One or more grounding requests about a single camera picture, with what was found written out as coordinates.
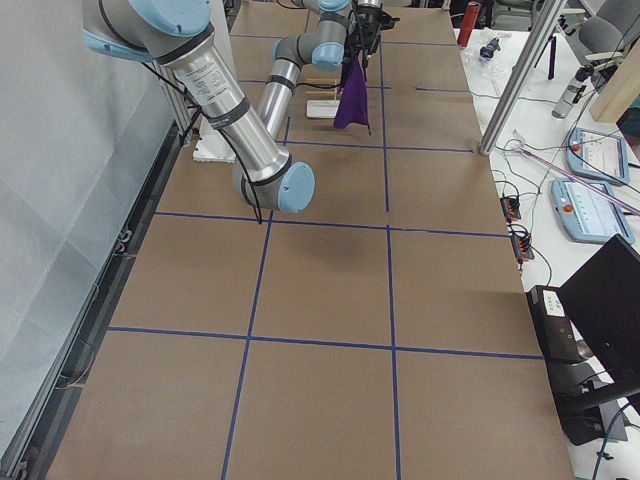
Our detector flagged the black tripod stand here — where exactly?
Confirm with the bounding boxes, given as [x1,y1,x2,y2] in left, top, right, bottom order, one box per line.
[547,36,557,80]

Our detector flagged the black laptop on stand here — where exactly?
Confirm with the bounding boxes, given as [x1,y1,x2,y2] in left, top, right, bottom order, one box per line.
[526,234,639,445]

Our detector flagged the aluminium frame post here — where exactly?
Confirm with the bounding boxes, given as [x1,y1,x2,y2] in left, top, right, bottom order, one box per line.
[479,0,566,156]

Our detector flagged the lower wooden rack rod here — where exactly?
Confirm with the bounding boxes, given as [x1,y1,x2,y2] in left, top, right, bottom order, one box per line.
[305,89,342,99]

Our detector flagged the upper wooden rack rod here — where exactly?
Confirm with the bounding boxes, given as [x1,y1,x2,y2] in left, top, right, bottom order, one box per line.
[304,78,341,88]

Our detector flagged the purple microfiber towel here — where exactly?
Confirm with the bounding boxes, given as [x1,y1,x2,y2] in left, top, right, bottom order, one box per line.
[333,58,371,132]

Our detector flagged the wooden board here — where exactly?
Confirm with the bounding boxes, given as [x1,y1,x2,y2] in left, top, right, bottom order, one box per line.
[590,41,640,123]

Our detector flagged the far orange connector block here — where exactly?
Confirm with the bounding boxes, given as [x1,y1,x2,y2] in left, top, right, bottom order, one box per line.
[500,185,521,223]

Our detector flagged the far teach pendant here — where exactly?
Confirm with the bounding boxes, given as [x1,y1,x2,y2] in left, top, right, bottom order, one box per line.
[566,128,629,185]

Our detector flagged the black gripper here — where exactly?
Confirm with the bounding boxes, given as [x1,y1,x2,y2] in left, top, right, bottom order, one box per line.
[342,25,368,65]
[355,0,382,30]

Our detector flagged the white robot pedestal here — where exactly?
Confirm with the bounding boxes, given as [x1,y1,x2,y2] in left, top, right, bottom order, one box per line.
[193,114,236,164]

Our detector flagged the white towel rack base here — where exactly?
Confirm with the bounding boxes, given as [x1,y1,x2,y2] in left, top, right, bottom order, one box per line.
[306,99,340,120]

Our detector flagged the red cylinder bottle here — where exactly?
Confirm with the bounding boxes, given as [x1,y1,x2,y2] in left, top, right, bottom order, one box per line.
[457,1,481,48]

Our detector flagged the grey office chair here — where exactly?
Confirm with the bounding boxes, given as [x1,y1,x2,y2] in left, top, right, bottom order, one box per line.
[577,0,639,66]

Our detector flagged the teach pendant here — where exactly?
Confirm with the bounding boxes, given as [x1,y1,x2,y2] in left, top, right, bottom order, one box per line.
[566,128,629,185]
[551,178,635,245]

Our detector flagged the near orange connector block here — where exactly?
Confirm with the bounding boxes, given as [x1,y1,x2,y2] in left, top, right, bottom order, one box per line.
[507,223,535,265]

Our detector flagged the near teach pendant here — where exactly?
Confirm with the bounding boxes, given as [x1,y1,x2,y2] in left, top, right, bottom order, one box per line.
[551,178,635,245]

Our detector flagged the clear water bottle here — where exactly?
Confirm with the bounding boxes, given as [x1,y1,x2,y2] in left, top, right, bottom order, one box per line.
[551,64,594,119]

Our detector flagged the wooden rack rod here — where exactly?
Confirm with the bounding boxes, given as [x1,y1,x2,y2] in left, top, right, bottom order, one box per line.
[304,78,341,88]
[305,89,342,99]

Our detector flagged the orange connector block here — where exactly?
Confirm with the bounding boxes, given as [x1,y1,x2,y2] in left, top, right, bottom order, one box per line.
[500,185,521,223]
[507,223,535,265]

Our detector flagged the pink grabber stick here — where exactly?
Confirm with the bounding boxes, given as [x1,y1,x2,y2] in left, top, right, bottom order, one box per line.
[514,141,640,217]

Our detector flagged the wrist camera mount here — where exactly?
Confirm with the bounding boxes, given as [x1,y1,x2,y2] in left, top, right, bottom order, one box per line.
[378,12,400,31]

